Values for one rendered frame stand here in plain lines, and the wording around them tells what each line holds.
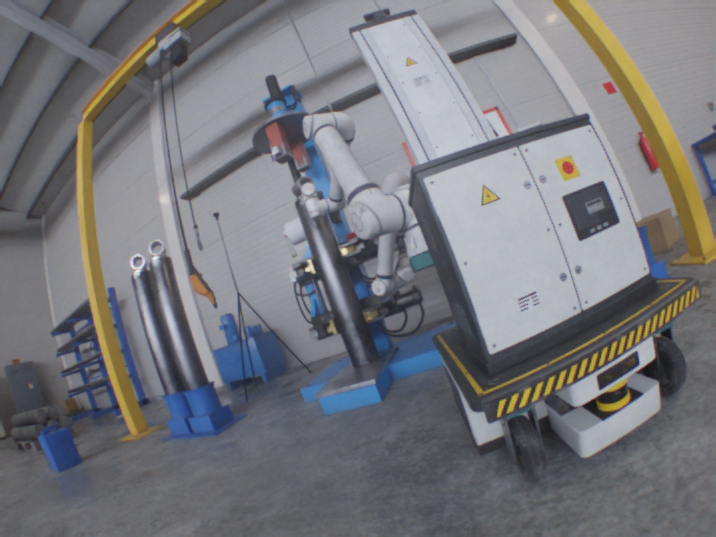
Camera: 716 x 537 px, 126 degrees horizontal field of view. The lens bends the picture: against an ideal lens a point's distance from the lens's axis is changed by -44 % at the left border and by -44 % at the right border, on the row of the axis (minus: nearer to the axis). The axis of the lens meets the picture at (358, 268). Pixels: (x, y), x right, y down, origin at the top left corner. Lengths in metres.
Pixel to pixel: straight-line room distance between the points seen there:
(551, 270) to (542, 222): 0.12
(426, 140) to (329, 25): 5.12
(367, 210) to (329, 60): 4.67
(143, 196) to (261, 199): 3.17
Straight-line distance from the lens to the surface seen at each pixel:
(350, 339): 2.32
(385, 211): 1.22
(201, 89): 7.14
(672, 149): 2.52
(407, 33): 1.62
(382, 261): 1.71
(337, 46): 5.83
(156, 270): 2.84
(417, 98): 1.38
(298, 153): 2.87
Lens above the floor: 0.59
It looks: 6 degrees up
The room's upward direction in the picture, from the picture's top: 20 degrees counter-clockwise
